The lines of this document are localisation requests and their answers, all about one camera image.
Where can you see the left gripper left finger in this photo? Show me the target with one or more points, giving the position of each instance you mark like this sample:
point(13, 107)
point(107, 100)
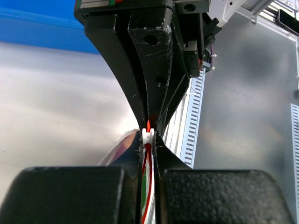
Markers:
point(108, 194)

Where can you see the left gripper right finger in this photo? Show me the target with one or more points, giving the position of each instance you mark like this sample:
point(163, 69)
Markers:
point(187, 196)

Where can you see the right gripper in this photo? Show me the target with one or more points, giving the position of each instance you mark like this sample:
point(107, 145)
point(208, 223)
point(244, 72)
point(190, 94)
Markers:
point(143, 48)

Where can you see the clear zip top bag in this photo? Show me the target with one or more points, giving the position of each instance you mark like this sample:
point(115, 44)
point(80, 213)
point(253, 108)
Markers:
point(147, 164)

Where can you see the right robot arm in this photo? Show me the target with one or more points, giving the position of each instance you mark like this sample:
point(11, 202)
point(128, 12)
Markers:
point(193, 50)

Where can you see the blue plastic tray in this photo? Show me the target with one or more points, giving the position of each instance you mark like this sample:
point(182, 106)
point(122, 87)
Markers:
point(41, 30)

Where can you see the white slotted cable duct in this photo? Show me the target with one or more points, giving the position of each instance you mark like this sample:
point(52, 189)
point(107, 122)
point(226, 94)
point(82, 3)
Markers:
point(182, 132)

